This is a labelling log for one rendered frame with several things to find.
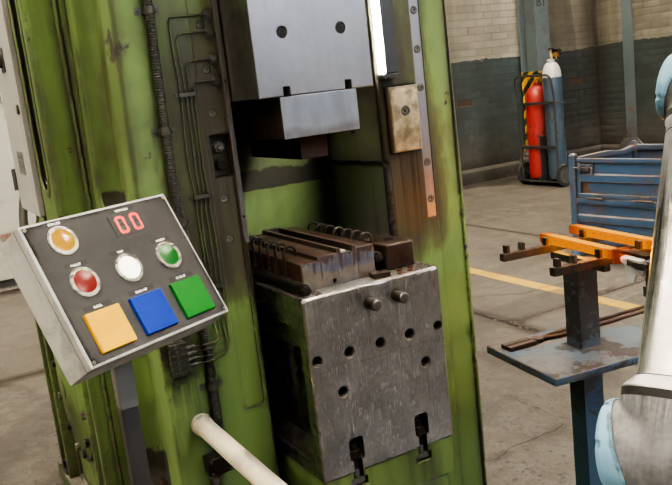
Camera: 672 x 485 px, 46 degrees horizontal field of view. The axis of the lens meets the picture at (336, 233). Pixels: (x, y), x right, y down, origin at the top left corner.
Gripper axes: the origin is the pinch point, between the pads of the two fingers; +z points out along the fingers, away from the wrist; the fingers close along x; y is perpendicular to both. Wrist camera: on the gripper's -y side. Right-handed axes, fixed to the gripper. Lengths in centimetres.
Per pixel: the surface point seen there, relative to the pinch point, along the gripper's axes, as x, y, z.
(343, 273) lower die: -60, -2, 28
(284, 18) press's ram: -67, -61, 27
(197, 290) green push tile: -98, -10, 6
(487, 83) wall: 393, -25, 710
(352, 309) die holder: -61, 5, 22
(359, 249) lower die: -54, -7, 29
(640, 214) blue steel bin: 234, 59, 268
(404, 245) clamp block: -42, -5, 31
